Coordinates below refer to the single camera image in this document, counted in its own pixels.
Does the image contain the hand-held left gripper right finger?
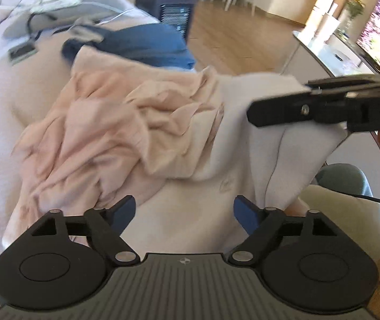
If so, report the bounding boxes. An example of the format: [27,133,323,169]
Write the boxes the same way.
[228,195,339,267]

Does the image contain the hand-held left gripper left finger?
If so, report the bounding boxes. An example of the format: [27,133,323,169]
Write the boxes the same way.
[27,195,140,267]

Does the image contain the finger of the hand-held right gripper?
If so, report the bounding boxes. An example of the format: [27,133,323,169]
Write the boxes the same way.
[246,88,351,128]
[304,75,380,91]

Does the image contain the white sweatshirt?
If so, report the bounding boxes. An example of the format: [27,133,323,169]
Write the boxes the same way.
[137,71,349,261]

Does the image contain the pink garment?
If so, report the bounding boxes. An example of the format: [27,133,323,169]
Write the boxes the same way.
[3,46,225,241]

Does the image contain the blue fleece pants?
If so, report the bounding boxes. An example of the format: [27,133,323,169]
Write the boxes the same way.
[61,23,196,71]

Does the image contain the white ribbed TV cabinet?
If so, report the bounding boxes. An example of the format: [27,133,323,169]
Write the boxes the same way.
[281,30,380,78]

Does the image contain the white cylinder stand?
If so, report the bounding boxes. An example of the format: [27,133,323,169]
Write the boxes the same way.
[310,2,340,44]

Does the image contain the person's leg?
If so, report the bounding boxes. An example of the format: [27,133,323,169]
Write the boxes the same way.
[315,163,374,198]

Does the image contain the green houseplant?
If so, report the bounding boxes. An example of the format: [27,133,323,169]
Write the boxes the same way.
[338,0,366,39]

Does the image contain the cream cloth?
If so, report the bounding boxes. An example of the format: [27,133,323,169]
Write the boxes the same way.
[300,184,380,252]

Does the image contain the dark electric heater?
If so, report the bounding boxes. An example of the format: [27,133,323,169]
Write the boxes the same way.
[135,0,199,43]

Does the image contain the smartphone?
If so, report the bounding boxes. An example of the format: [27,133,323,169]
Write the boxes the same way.
[8,43,39,65]

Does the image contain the grey cushion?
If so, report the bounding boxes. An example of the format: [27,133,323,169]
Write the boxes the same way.
[3,0,137,39]

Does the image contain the white power strip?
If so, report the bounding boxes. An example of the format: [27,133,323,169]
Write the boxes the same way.
[30,0,84,13]

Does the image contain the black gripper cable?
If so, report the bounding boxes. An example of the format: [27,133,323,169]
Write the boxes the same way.
[348,191,380,206]

